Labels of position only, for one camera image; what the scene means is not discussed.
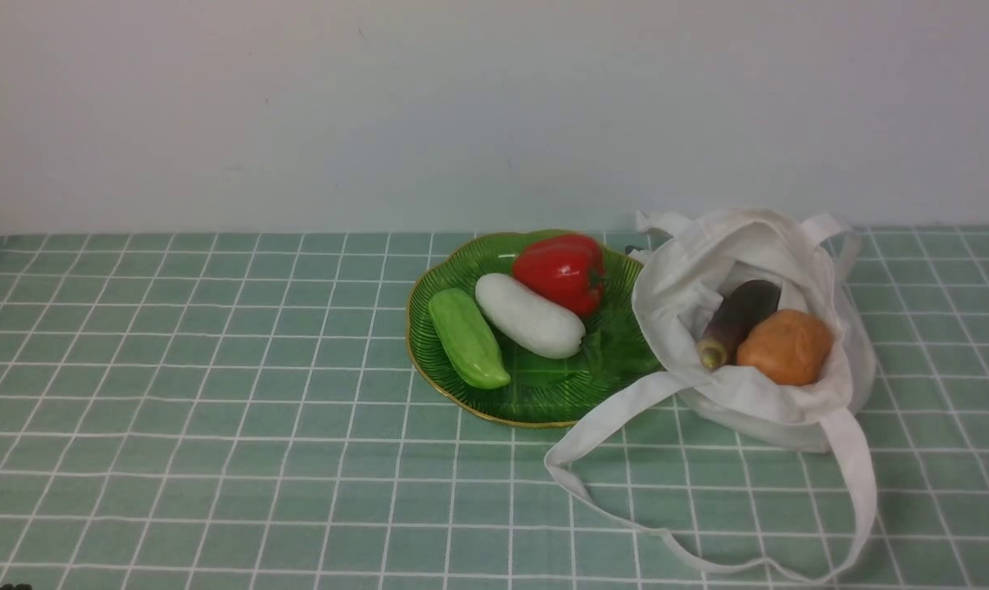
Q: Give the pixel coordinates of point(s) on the purple eggplant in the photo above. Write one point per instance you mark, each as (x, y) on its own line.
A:
(738, 314)

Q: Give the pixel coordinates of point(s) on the white cloth tote bag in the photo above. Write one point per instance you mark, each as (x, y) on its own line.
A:
(675, 296)

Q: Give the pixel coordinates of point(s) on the light green cucumber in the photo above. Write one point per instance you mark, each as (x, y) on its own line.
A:
(467, 339)

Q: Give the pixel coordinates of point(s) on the white eggplant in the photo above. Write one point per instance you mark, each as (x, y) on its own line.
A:
(529, 320)

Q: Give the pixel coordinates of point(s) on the red bell pepper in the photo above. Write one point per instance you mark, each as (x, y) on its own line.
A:
(567, 269)

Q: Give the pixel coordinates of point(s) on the green leaf-shaped glass plate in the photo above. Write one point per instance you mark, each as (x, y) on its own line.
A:
(541, 392)

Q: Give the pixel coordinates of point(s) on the orange-brown potato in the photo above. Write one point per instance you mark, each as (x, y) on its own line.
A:
(789, 348)

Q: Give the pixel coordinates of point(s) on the green checked tablecloth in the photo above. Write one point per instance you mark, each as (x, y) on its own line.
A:
(238, 411)

